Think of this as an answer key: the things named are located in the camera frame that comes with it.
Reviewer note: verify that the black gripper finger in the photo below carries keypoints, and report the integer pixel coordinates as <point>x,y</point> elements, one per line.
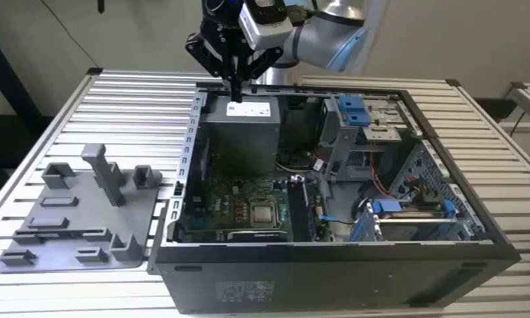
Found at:
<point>206,56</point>
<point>266,61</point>

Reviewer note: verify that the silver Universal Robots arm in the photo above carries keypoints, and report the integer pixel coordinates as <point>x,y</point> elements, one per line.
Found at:
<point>318,43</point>

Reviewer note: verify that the installed RAM stick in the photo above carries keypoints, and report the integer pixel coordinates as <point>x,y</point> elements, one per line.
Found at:
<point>310,218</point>

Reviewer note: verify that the blue drive latch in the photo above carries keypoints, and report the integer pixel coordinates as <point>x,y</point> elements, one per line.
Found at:
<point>357,118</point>
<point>349,102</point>

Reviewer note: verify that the grey power supply unit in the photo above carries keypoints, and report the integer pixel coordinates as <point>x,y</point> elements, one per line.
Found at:
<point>240,145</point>

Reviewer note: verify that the grey metal drive cage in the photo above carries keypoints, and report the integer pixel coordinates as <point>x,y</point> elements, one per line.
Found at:
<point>343,142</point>

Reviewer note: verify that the green motherboard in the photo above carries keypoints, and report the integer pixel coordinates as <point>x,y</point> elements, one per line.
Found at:
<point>230,192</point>

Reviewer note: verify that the silver CPU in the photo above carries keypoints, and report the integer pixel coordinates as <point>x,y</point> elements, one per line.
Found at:
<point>264,214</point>

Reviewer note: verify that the perforated steel disk cage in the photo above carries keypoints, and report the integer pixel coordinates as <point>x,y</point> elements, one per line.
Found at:
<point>424,162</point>

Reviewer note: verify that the hard disk in blue carrier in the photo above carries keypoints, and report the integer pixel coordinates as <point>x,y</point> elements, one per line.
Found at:
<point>387,206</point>

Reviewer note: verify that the black graphics card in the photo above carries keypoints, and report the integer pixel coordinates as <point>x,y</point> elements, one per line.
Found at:
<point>259,235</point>

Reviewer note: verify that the grey plastic parts rack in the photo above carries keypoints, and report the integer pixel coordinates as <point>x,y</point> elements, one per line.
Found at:
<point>84,205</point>

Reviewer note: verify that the black PC case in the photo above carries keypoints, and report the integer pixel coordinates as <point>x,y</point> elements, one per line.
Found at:
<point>292,278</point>

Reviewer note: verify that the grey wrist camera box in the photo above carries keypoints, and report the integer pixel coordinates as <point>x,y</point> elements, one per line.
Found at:
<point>266,30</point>

